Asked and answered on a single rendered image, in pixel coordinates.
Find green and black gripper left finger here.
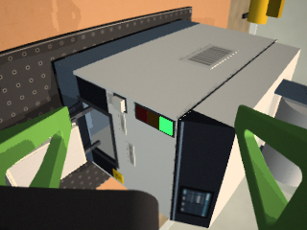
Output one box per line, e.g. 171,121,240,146
0,106,72,188

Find grey roll on dark stand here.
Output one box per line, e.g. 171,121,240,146
261,96,307,187

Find cream perforated plate with square holes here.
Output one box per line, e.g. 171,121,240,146
6,123,86,186

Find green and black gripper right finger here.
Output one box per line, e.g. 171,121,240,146
234,105,307,230

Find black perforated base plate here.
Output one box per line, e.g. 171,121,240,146
0,6,193,189

